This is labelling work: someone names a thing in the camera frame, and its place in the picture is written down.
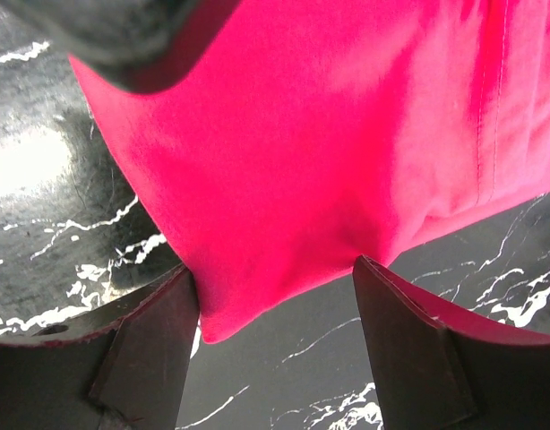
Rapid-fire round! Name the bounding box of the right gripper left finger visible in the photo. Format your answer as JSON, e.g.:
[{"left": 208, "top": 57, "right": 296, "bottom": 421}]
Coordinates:
[{"left": 0, "top": 265, "right": 199, "bottom": 429}]

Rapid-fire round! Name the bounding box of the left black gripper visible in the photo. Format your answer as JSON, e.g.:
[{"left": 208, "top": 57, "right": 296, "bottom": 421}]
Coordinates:
[{"left": 0, "top": 0, "right": 238, "bottom": 94}]

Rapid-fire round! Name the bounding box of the pink red t shirt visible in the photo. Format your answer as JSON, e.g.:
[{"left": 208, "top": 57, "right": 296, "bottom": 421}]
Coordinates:
[{"left": 72, "top": 1, "right": 550, "bottom": 343}]

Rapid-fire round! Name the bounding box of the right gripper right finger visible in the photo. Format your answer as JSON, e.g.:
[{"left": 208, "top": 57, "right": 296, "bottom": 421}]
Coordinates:
[{"left": 353, "top": 256, "right": 550, "bottom": 429}]

